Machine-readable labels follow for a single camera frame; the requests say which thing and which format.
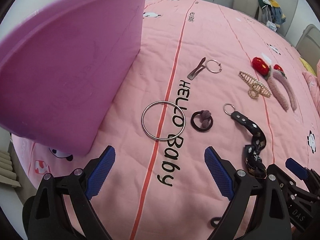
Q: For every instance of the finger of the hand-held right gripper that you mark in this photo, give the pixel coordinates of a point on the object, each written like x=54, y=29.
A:
x=285, y=181
x=296, y=168

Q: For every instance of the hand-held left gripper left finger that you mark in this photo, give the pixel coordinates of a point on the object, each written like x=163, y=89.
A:
x=101, y=170

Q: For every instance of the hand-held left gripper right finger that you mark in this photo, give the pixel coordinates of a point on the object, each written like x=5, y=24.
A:
x=218, y=172

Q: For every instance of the large silver bangle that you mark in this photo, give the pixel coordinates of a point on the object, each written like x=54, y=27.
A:
x=142, y=120

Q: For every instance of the pink fuzzy headband red flowers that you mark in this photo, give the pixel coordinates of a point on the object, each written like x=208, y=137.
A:
x=278, y=92

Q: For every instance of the gold claw hair clip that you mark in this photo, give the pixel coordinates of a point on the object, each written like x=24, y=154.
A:
x=257, y=86

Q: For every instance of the brown snap hair clip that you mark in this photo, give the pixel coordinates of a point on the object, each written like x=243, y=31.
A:
x=196, y=71

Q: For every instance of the purple plastic basin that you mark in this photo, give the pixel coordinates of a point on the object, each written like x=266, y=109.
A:
x=75, y=67

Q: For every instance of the pink pillow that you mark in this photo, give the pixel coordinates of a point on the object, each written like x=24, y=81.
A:
x=313, y=85

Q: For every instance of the beige ribbed panel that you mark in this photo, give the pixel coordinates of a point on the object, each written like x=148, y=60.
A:
x=8, y=167

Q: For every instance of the yellow cloth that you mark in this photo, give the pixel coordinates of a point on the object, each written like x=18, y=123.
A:
x=307, y=66

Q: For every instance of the grey beige chair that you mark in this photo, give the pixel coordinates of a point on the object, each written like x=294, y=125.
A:
x=308, y=40

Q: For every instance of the pink printed bedspread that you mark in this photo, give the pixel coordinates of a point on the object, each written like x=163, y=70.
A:
x=212, y=30

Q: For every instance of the blue white packet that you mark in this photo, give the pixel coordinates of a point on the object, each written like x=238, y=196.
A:
x=271, y=25

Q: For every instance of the pile of clothes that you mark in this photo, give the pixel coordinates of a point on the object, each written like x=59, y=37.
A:
x=272, y=10

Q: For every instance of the beige padded chair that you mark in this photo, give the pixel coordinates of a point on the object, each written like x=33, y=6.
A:
x=243, y=1

